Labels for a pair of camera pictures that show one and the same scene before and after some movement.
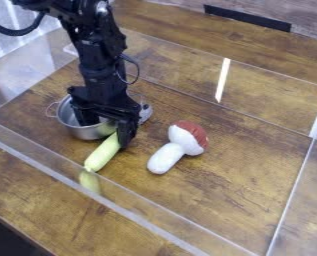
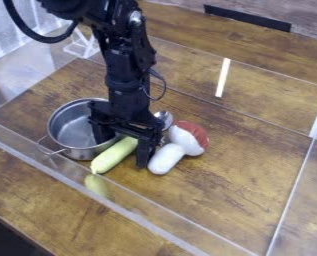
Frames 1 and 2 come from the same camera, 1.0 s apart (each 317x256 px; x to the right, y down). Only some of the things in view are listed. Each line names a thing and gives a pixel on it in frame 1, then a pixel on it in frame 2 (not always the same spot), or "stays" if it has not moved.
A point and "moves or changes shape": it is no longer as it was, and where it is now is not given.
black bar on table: x=248 y=17 stays
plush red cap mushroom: x=188 y=140 stays
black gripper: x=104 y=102 → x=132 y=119
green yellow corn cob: x=104 y=152 moves or changes shape
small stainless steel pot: x=94 y=130 moves or changes shape
